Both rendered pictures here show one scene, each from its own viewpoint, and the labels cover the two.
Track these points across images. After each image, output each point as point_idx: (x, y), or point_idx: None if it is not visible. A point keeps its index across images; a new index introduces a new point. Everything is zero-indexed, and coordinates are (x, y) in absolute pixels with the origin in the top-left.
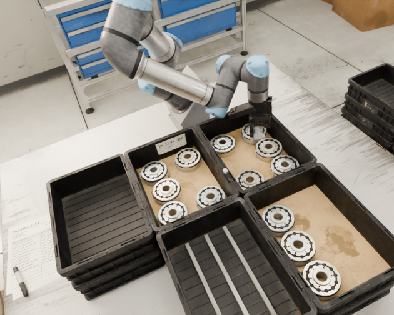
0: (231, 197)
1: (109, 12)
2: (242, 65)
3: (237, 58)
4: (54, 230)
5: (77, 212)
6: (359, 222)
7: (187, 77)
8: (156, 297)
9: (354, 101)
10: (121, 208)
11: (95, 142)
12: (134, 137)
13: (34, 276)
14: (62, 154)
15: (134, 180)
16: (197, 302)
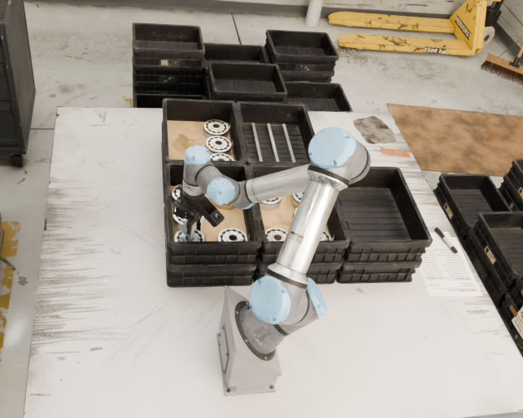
0: (256, 165)
1: (359, 143)
2: (211, 164)
3: (211, 173)
4: (410, 195)
5: (398, 238)
6: None
7: (274, 174)
8: None
9: None
10: (353, 226)
11: (398, 385)
12: (336, 370)
13: (435, 241)
14: (448, 385)
15: (339, 209)
16: (299, 150)
